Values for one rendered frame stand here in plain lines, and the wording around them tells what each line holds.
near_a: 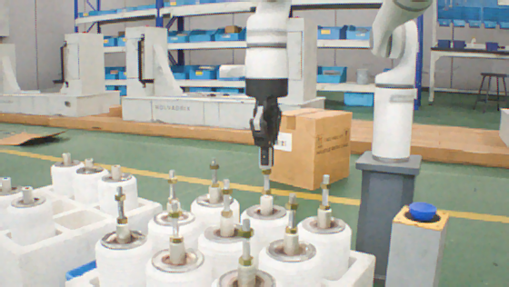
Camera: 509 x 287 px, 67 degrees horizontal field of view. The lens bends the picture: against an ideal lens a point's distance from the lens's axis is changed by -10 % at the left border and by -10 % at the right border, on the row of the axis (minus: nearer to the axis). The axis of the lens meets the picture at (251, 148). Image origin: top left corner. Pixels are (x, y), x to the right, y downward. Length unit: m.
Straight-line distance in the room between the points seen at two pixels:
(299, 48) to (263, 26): 1.96
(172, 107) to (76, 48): 1.14
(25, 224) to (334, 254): 0.60
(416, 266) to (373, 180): 0.41
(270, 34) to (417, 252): 0.41
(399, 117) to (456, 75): 7.85
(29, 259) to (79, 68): 2.99
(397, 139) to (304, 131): 0.80
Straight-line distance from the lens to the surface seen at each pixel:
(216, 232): 0.70
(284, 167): 1.84
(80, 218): 1.08
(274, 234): 0.76
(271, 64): 0.70
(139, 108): 3.24
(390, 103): 0.98
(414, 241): 0.61
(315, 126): 1.72
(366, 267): 0.77
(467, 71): 8.84
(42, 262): 0.91
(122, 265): 0.66
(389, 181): 1.00
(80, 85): 3.78
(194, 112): 2.95
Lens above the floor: 0.53
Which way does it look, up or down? 12 degrees down
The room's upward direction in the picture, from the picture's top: straight up
